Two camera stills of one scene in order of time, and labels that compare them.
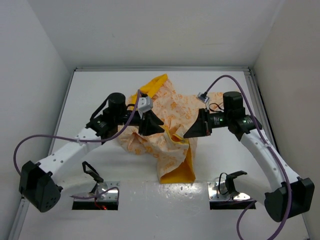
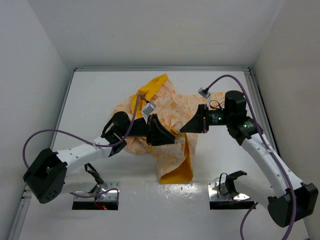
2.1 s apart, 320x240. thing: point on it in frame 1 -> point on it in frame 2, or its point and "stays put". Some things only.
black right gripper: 200,128 -> 197,124
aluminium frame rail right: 267,122 stays put
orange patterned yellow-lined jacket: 177,111 stays put
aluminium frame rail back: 159,68 stays put
